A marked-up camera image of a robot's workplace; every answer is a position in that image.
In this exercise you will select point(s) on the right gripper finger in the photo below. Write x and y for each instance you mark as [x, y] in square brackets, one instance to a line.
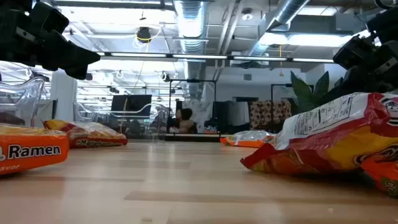
[362, 82]

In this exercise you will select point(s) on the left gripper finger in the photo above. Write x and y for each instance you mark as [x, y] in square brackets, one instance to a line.
[77, 72]
[73, 56]

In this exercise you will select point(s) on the red Maruchan ramen packet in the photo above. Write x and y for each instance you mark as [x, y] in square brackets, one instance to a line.
[93, 137]
[326, 140]

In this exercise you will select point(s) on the orange Maruchan ramen packet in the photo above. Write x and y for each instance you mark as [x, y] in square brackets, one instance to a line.
[245, 138]
[31, 152]
[384, 177]

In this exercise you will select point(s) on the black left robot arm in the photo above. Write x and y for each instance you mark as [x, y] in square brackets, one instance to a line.
[12, 6]

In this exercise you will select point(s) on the clear plastic bin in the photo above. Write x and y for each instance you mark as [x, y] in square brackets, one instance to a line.
[136, 119]
[21, 99]

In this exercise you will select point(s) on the green leafy plant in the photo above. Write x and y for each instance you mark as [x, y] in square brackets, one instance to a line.
[306, 93]

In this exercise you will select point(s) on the black computer monitor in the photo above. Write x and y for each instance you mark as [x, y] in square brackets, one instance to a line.
[132, 104]

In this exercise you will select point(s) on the black round ceiling device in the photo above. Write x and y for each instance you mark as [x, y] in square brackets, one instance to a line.
[144, 33]

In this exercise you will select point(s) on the brown patterned fabric screen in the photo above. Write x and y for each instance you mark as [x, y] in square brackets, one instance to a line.
[269, 113]

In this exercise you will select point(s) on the person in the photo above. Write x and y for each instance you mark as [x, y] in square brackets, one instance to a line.
[186, 119]

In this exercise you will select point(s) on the white patterned hanging cloth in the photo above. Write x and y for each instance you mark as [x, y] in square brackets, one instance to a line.
[203, 110]

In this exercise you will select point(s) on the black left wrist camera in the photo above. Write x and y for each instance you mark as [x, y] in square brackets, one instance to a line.
[51, 18]

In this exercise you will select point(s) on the silver slanted ventilation duct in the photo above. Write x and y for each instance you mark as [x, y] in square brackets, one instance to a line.
[289, 9]

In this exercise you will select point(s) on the black metal rack frame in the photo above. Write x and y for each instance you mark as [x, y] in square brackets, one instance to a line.
[192, 81]

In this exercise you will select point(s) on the black rail with light strips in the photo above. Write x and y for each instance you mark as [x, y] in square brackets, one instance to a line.
[199, 57]

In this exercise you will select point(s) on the silver ribbed ventilation duct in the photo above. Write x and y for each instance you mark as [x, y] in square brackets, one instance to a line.
[190, 18]

